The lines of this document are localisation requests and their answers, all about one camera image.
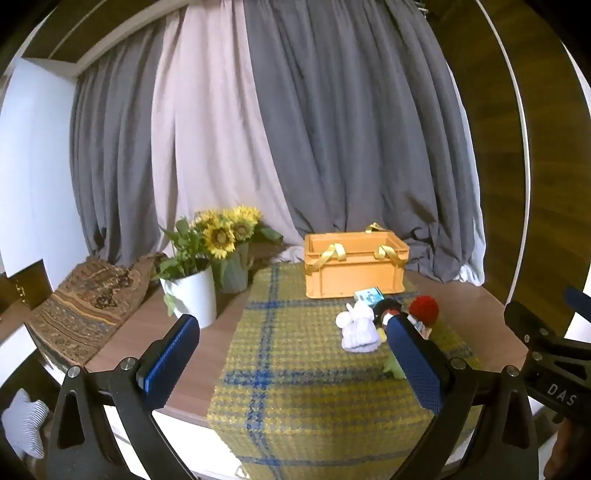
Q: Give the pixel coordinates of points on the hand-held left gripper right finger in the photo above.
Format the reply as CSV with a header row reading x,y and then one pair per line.
x,y
415,360

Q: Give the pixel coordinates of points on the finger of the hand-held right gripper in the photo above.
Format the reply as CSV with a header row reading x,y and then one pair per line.
x,y
524,323
579,304

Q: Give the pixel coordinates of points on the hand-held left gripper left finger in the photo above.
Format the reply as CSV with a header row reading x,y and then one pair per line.
x,y
171,360

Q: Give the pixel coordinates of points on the blue tissue packet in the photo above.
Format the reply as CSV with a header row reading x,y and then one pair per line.
x,y
368,297

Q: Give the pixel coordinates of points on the orange plastic crate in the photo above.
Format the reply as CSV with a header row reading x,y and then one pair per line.
x,y
355,272

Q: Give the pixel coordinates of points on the green small plush toy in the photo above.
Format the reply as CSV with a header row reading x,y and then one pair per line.
x,y
393,367

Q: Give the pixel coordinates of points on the red pompom plush doll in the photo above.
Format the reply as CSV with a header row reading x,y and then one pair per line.
x,y
425,308

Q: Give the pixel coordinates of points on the black-haired small doll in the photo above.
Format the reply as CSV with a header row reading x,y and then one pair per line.
x,y
385,310

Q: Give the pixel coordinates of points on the white knitted hat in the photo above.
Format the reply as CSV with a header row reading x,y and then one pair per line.
x,y
358,332

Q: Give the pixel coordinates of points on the white plant pot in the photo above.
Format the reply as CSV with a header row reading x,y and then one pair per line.
x,y
194,297

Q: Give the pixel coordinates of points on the patterned brown cushion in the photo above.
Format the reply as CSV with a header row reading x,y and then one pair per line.
x,y
83,309

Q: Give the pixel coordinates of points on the green ribbed vase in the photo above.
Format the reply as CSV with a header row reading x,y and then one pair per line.
x,y
234,272

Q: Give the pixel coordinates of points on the green leafy plant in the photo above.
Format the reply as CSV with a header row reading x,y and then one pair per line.
x,y
182,251

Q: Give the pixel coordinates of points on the yellow blue plaid table runner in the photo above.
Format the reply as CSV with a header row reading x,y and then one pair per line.
x,y
295,378

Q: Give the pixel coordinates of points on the sunflower bouquet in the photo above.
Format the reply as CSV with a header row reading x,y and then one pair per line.
x,y
221,233

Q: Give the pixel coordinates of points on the white curved trim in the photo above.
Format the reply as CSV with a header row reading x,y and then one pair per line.
x,y
524,129

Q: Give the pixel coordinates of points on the wooden curtain pelmet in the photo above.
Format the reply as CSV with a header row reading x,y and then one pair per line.
x,y
69,55

